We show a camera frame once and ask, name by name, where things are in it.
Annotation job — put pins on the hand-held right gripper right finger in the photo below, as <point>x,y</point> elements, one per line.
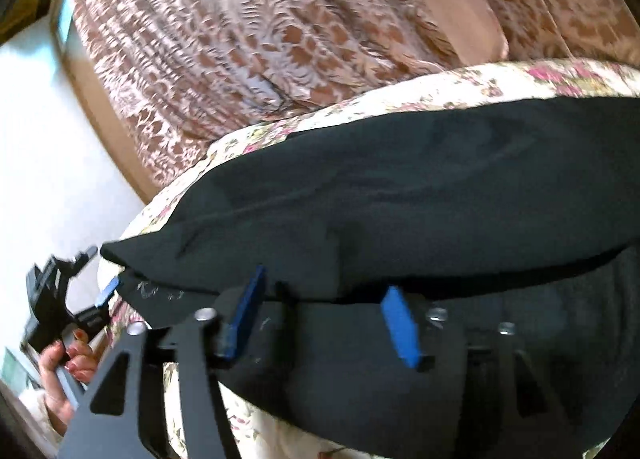
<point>401,329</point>

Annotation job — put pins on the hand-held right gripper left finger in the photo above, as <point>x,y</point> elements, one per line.
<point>244,311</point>

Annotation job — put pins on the floral bed blanket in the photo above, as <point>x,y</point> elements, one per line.
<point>525,79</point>

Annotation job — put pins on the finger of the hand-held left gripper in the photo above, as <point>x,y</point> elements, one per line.
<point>108,291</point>
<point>86,254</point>

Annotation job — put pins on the black pants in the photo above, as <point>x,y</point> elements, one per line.
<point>400,189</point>

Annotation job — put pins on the wooden frame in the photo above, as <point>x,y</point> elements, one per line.
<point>90,89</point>

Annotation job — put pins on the person's left hand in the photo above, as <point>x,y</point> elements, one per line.
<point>70,364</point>

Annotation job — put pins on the brown floral curtain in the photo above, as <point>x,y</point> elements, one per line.
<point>225,39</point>

